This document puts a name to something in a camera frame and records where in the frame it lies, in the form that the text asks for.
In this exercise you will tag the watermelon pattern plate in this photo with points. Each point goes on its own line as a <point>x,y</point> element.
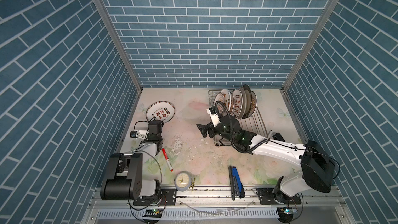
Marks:
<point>227,99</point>

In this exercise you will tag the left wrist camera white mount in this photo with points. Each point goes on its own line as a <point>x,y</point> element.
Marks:
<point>140,134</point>

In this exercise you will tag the black plate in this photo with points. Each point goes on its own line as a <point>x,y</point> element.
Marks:
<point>248,101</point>

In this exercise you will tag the aluminium front rail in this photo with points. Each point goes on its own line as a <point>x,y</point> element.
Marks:
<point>220,196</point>

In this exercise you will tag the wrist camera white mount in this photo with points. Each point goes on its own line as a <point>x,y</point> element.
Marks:
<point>214,115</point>
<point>140,134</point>

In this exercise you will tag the orange sunburst plate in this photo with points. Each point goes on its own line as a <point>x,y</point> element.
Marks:
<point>219,98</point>

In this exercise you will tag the red green text plate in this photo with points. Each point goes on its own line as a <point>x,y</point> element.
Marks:
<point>237,101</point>
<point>161,110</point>

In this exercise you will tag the metal wire dish rack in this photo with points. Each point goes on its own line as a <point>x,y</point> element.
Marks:
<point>254,123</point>

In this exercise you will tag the white perforated cable duct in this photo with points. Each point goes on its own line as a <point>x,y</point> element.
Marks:
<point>189,214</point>

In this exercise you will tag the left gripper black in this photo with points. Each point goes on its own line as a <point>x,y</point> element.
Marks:
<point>151,121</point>

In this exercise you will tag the small grey clock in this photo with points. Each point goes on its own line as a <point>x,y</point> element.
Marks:
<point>183,181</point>

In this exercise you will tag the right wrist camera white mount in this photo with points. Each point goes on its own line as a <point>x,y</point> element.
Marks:
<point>214,115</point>

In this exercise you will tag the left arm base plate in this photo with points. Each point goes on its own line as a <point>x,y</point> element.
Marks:
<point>167,196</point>

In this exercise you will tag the brown patterned plate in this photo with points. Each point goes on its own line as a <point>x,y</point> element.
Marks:
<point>253,104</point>

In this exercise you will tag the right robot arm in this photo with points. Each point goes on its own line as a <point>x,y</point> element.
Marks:
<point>316,168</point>

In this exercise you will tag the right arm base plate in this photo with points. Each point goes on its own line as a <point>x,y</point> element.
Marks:
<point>268,197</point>

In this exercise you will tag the grey plate in rack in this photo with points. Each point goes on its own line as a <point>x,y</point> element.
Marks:
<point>243,102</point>

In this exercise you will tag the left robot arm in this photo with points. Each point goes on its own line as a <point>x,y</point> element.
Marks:
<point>123,179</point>

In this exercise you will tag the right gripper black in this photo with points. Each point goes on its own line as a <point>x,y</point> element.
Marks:
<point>204,130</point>

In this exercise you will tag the red marker pen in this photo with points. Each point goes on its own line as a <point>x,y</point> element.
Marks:
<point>167,160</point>

